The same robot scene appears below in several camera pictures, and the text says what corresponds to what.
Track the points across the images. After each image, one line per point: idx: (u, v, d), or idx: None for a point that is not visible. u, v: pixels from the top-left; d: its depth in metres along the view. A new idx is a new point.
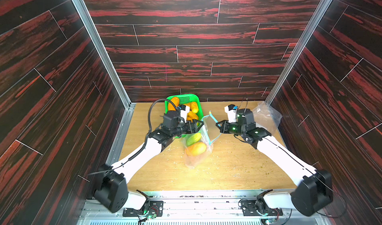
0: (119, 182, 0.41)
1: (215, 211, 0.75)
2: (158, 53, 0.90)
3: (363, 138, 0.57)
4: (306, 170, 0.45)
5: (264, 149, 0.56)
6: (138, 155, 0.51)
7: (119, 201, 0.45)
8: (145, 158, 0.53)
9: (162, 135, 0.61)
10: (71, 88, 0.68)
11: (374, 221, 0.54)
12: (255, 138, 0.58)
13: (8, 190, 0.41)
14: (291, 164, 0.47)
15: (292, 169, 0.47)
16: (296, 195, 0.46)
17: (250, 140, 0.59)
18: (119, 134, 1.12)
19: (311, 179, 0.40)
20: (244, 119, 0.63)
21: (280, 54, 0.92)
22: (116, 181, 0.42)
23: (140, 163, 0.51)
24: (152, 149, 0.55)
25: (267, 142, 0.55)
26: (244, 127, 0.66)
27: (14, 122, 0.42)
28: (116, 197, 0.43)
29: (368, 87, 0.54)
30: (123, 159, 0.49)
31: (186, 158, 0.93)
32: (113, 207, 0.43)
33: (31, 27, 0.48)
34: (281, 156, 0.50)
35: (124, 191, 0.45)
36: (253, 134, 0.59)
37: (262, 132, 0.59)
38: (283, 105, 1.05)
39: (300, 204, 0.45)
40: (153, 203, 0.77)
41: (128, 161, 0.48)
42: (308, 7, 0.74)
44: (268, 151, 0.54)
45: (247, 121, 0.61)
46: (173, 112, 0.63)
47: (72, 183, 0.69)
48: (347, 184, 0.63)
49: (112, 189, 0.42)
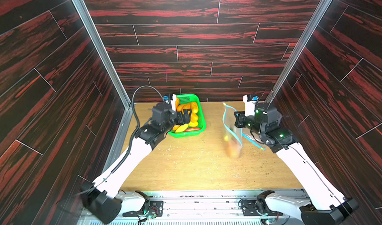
0: (100, 201, 0.38)
1: (215, 211, 0.75)
2: (158, 53, 0.90)
3: (363, 138, 0.56)
4: (334, 198, 0.39)
5: (288, 157, 0.46)
6: (121, 165, 0.45)
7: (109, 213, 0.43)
8: (132, 163, 0.47)
9: (150, 133, 0.52)
10: (71, 88, 0.68)
11: (374, 221, 0.54)
12: (277, 141, 0.47)
13: (8, 190, 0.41)
14: (319, 186, 0.41)
15: (317, 192, 0.41)
16: (310, 215, 0.43)
17: (271, 143, 0.48)
18: (119, 134, 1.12)
19: (338, 211, 0.37)
20: (265, 117, 0.51)
21: (280, 54, 0.92)
22: (98, 200, 0.39)
23: (126, 171, 0.46)
24: (137, 155, 0.48)
25: (293, 153, 0.45)
26: (264, 126, 0.53)
27: (14, 122, 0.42)
28: (102, 212, 0.40)
29: (368, 87, 0.54)
30: (105, 172, 0.44)
31: (186, 158, 0.93)
32: (103, 217, 0.41)
33: (31, 27, 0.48)
34: (308, 172, 0.43)
35: (112, 204, 0.42)
36: (277, 135, 0.48)
37: (288, 136, 0.48)
38: (283, 105, 1.05)
39: (311, 222, 0.43)
40: (153, 203, 0.77)
41: (111, 174, 0.43)
42: (308, 7, 0.74)
44: (291, 162, 0.46)
45: (269, 120, 0.50)
46: (163, 105, 0.54)
47: (72, 183, 0.69)
48: (347, 184, 0.62)
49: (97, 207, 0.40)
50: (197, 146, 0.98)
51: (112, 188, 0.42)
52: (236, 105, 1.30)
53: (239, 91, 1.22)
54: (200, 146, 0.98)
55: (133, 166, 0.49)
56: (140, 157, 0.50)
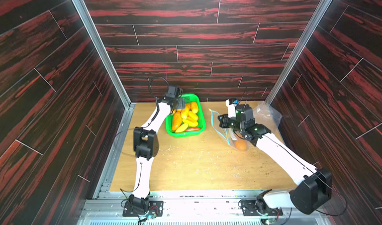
0: (152, 135, 0.58)
1: (215, 211, 0.75)
2: (158, 53, 0.90)
3: (363, 138, 0.57)
4: (307, 169, 0.44)
5: (264, 145, 0.54)
6: (156, 115, 0.66)
7: (154, 149, 0.63)
8: (161, 117, 0.68)
9: (168, 99, 0.74)
10: (71, 89, 0.68)
11: (374, 222, 0.54)
12: (254, 135, 0.56)
13: (8, 190, 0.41)
14: (292, 163, 0.46)
15: (292, 169, 0.46)
16: (295, 193, 0.46)
17: (249, 137, 0.57)
18: (119, 134, 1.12)
19: (312, 179, 0.42)
20: (243, 115, 0.61)
21: (280, 54, 0.92)
22: (150, 134, 0.59)
23: (160, 120, 0.67)
24: (164, 110, 0.70)
25: (267, 140, 0.54)
26: (243, 124, 0.62)
27: (14, 122, 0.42)
28: (152, 145, 0.60)
29: (368, 87, 0.54)
30: (148, 121, 0.64)
31: (186, 158, 0.93)
32: (152, 153, 0.62)
33: (31, 27, 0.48)
34: (281, 154, 0.49)
35: (156, 142, 0.63)
36: (253, 131, 0.58)
37: (262, 129, 0.58)
38: (283, 105, 1.05)
39: (300, 202, 0.45)
40: (153, 203, 0.77)
41: (151, 121, 0.64)
42: (308, 7, 0.74)
44: (268, 148, 0.53)
45: (246, 118, 0.59)
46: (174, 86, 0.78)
47: (72, 183, 0.69)
48: (347, 184, 0.63)
49: (150, 141, 0.59)
50: (197, 146, 0.98)
51: (155, 128, 0.63)
52: None
53: (239, 91, 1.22)
54: (200, 146, 0.98)
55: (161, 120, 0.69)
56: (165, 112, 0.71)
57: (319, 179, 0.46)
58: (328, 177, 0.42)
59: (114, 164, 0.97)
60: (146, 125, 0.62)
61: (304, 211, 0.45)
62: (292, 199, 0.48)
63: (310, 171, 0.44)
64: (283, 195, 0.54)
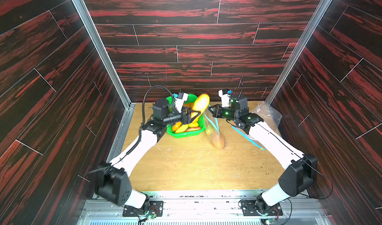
0: (121, 177, 0.42)
1: (215, 211, 0.75)
2: (158, 53, 0.90)
3: (363, 138, 0.57)
4: (294, 155, 0.47)
5: (256, 134, 0.56)
6: (135, 148, 0.51)
7: (124, 194, 0.46)
8: (142, 150, 0.53)
9: (156, 126, 0.60)
10: (71, 89, 0.68)
11: (374, 222, 0.54)
12: (247, 124, 0.58)
13: (8, 190, 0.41)
14: (281, 149, 0.49)
15: (282, 156, 0.48)
16: (282, 177, 0.49)
17: (242, 126, 0.59)
18: (119, 134, 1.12)
19: (299, 165, 0.44)
20: (238, 104, 0.62)
21: (281, 54, 0.92)
22: (118, 175, 0.42)
23: (137, 157, 0.51)
24: (147, 141, 0.55)
25: (259, 128, 0.56)
26: (238, 112, 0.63)
27: (14, 123, 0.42)
28: (121, 189, 0.44)
29: (368, 87, 0.54)
30: (120, 154, 0.49)
31: (186, 158, 0.93)
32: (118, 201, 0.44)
33: (31, 27, 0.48)
34: (271, 141, 0.51)
35: (127, 185, 0.46)
36: (246, 119, 0.59)
37: (255, 118, 0.59)
38: (283, 105, 1.05)
39: (286, 185, 0.48)
40: (153, 203, 0.77)
41: (126, 155, 0.48)
42: (308, 7, 0.74)
44: (260, 136, 0.55)
45: (241, 107, 0.61)
46: (162, 101, 0.60)
47: (72, 183, 0.69)
48: (347, 184, 0.63)
49: (116, 183, 0.42)
50: (197, 146, 0.98)
51: (128, 166, 0.46)
52: None
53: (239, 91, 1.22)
54: (200, 146, 0.98)
55: (141, 155, 0.53)
56: (148, 145, 0.56)
57: (307, 164, 0.48)
58: (314, 162, 0.45)
59: None
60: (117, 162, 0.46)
61: (291, 194, 0.48)
62: (280, 184, 0.51)
63: (297, 157, 0.46)
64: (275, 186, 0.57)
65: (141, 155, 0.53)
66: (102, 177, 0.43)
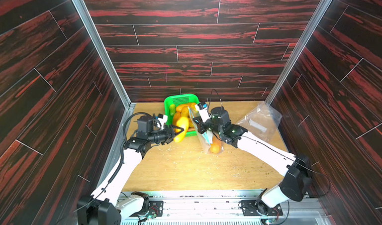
0: (105, 209, 0.39)
1: (215, 211, 0.75)
2: (158, 53, 0.90)
3: (363, 138, 0.57)
4: (288, 160, 0.46)
5: (244, 146, 0.56)
6: (116, 174, 0.46)
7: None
8: (127, 171, 0.50)
9: (139, 142, 0.57)
10: (71, 89, 0.68)
11: (374, 221, 0.54)
12: (234, 137, 0.57)
13: (8, 190, 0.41)
14: (273, 156, 0.48)
15: (275, 162, 0.48)
16: (284, 184, 0.47)
17: (229, 141, 0.58)
18: (119, 134, 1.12)
19: (294, 168, 0.44)
20: (221, 120, 0.60)
21: (280, 54, 0.92)
22: (101, 208, 0.39)
23: (123, 179, 0.48)
24: (131, 162, 0.51)
25: (246, 139, 0.55)
26: (222, 128, 0.62)
27: (13, 123, 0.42)
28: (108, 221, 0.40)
29: (368, 87, 0.54)
30: (103, 181, 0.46)
31: (186, 158, 0.93)
32: None
33: (31, 27, 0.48)
34: (261, 151, 0.51)
35: (115, 214, 0.43)
36: (231, 133, 0.58)
37: (239, 130, 0.59)
38: (283, 105, 1.05)
39: (290, 191, 0.47)
40: (153, 203, 0.77)
41: (108, 184, 0.44)
42: (308, 7, 0.74)
44: (248, 147, 0.55)
45: (224, 121, 0.59)
46: (147, 115, 0.62)
47: (72, 183, 0.69)
48: (347, 184, 0.63)
49: (101, 216, 0.39)
50: (197, 146, 0.98)
51: (115, 193, 0.44)
52: (236, 105, 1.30)
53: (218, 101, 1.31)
54: (200, 146, 0.98)
55: (128, 175, 0.50)
56: (132, 165, 0.52)
57: (300, 165, 0.48)
58: (306, 161, 0.45)
59: (114, 165, 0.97)
60: (100, 193, 0.42)
61: (296, 199, 0.47)
62: (283, 191, 0.49)
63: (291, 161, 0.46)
64: (275, 189, 0.56)
65: (129, 172, 0.51)
66: (84, 213, 0.40)
